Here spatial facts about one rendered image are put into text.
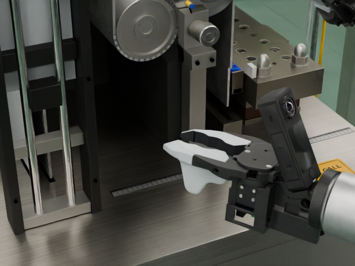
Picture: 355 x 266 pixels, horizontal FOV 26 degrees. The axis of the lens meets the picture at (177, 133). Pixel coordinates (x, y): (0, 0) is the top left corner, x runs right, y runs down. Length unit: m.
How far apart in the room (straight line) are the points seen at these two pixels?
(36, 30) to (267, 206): 0.51
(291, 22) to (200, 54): 3.07
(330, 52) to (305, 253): 2.69
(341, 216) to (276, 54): 0.84
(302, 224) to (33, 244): 0.58
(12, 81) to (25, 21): 0.10
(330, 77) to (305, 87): 2.26
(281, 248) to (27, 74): 0.58
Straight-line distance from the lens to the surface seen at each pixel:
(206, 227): 1.35
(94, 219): 1.38
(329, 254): 1.56
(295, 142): 0.87
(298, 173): 0.87
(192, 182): 0.94
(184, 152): 0.92
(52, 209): 1.37
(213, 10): 1.45
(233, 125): 1.58
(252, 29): 1.77
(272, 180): 0.88
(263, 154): 0.92
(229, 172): 0.88
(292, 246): 1.48
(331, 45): 4.21
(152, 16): 1.41
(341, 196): 0.86
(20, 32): 1.19
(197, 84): 1.45
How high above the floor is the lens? 1.74
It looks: 31 degrees down
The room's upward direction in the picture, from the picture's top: straight up
